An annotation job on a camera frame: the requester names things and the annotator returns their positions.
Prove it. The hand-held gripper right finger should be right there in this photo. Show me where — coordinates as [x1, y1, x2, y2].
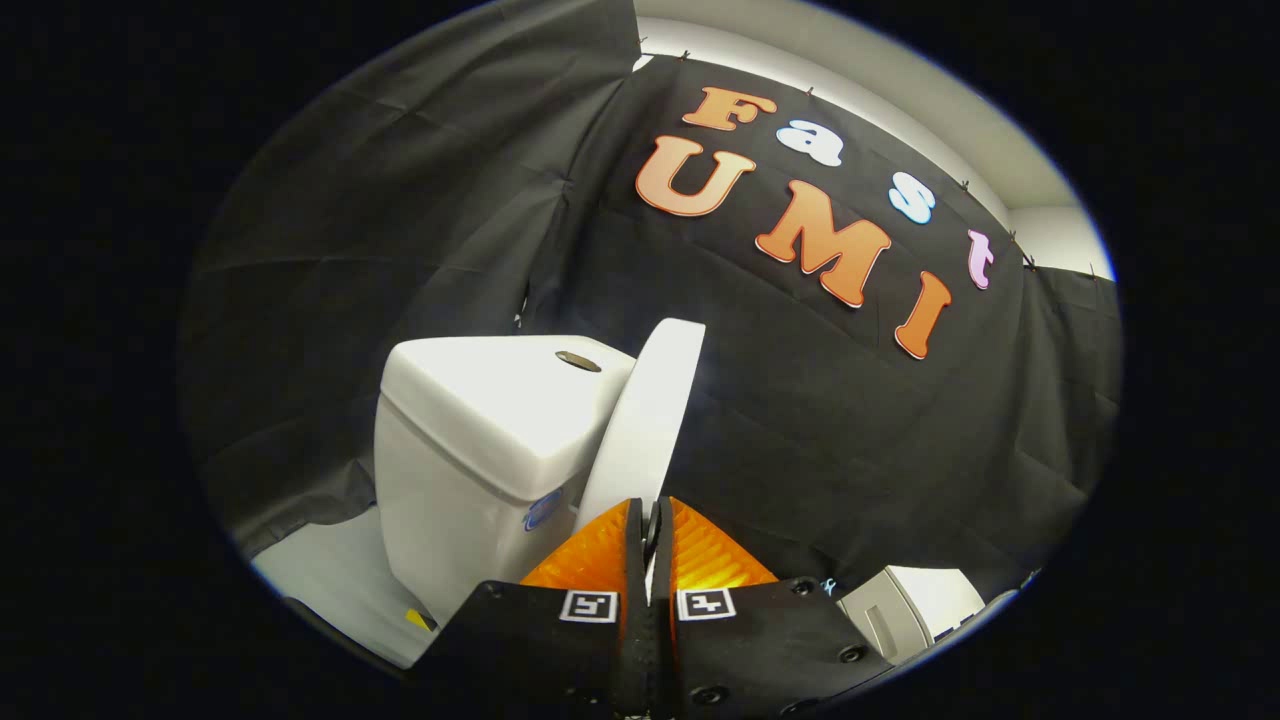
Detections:
[650, 495, 896, 716]

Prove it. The white drawer cabinet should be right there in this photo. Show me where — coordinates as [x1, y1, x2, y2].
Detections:
[838, 565, 986, 666]

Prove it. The white toilet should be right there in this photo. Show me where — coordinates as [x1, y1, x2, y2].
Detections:
[375, 335, 641, 626]

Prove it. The black backdrop cloth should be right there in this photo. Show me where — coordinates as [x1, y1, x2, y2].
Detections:
[178, 0, 1123, 601]

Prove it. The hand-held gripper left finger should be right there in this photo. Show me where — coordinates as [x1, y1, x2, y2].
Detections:
[415, 497, 651, 716]

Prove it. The white toilet lid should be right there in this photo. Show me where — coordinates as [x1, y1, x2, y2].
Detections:
[575, 318, 706, 561]

